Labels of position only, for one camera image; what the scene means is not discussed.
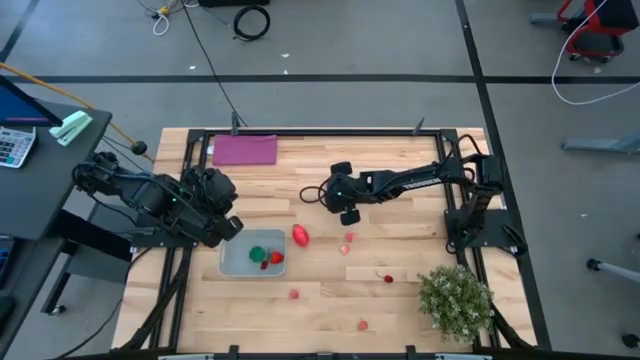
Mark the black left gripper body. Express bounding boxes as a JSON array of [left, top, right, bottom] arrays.
[[182, 167, 245, 249]]

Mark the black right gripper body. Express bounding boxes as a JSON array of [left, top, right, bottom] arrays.
[[324, 160, 374, 227]]

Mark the white plastic bin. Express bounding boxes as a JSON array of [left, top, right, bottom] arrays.
[[218, 228, 288, 278]]

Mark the purple folded cloth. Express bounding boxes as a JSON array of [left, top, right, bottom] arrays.
[[211, 134, 279, 166]]

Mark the large oblong red fruit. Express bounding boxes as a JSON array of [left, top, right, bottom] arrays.
[[291, 223, 311, 249]]

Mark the potted green plant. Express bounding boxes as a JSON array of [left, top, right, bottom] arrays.
[[417, 264, 496, 345]]

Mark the mint green stapler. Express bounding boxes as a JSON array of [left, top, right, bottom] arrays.
[[48, 110, 94, 147]]

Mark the black office desk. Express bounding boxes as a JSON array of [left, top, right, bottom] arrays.
[[0, 99, 134, 351]]

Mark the white desk calculator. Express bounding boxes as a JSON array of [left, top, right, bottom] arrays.
[[0, 126, 38, 169]]

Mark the computer monitor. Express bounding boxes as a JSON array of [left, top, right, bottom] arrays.
[[0, 74, 64, 128]]

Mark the grey stand foot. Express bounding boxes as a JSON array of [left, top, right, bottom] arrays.
[[560, 130, 640, 155]]

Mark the grey pole with black tip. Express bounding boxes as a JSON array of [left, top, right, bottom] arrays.
[[585, 257, 640, 285]]

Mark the red and black cart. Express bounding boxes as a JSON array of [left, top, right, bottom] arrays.
[[557, 0, 640, 64]]

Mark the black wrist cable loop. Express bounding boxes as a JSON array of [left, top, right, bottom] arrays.
[[298, 185, 329, 205]]

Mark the black metal table frame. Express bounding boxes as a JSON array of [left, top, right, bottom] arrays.
[[119, 127, 539, 360]]

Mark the long black floor cable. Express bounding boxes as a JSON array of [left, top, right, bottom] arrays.
[[179, 0, 249, 129]]

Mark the coiled black cable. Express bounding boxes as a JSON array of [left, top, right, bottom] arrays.
[[232, 4, 272, 42]]

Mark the short white cable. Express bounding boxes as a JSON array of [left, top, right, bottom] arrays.
[[152, 12, 171, 37]]

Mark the yellow cable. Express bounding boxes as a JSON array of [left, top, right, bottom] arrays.
[[0, 60, 156, 164]]

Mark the long white cable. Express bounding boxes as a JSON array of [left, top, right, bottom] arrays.
[[551, 0, 640, 106]]

